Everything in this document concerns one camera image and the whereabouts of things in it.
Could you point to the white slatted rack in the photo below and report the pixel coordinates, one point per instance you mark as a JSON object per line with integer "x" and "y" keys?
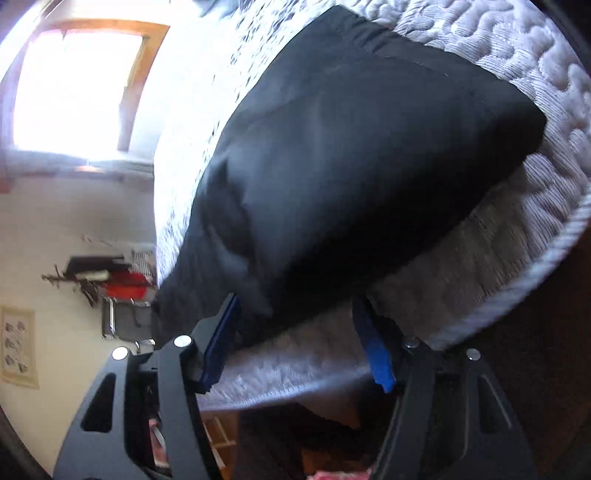
{"x": 143, "y": 263}

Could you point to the black pants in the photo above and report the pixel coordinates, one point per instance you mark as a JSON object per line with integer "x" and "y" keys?
{"x": 346, "y": 161}

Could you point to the red garment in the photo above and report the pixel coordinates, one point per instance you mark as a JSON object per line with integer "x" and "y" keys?
{"x": 127, "y": 286}

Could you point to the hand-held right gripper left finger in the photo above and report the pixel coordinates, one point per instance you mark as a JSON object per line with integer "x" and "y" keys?
{"x": 220, "y": 339}

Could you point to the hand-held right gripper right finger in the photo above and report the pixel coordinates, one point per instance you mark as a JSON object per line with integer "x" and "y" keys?
{"x": 375, "y": 355}

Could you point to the coat rack with dark clothes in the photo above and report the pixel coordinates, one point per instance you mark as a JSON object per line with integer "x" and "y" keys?
{"x": 87, "y": 267}

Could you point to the quilted leaf-print bedspread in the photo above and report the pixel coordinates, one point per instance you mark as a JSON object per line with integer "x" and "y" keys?
{"x": 508, "y": 60}

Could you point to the wall poster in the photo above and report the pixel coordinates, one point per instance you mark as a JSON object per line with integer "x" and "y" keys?
{"x": 18, "y": 344}

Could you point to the wooden framed window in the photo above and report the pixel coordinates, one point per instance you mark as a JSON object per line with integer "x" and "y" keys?
{"x": 78, "y": 92}

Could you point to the metal frame chair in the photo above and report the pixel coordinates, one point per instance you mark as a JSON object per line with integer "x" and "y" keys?
{"x": 122, "y": 318}

